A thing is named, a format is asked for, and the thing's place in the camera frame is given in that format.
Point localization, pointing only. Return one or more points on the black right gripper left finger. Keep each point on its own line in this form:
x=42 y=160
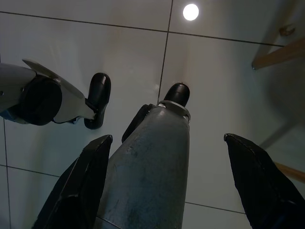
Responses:
x=76 y=190

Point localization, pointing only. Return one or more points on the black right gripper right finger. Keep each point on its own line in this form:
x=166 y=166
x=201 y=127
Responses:
x=257 y=186

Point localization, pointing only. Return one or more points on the wooden chair leg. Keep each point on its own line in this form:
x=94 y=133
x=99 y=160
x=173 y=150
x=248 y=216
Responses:
x=291 y=172
x=278 y=55

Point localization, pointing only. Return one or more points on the grey robot right leg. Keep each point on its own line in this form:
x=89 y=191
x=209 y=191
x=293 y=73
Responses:
x=147 y=167

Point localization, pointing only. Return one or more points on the white robot left leg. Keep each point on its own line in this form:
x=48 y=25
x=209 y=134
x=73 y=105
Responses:
x=40 y=100

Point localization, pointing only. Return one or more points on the black robot left foot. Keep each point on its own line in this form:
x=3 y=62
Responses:
x=98 y=95

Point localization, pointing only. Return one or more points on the black robot foot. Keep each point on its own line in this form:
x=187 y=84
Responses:
x=98 y=95
x=177 y=94

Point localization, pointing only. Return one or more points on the black robot right foot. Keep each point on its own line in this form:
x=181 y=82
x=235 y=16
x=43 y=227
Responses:
x=177 y=94

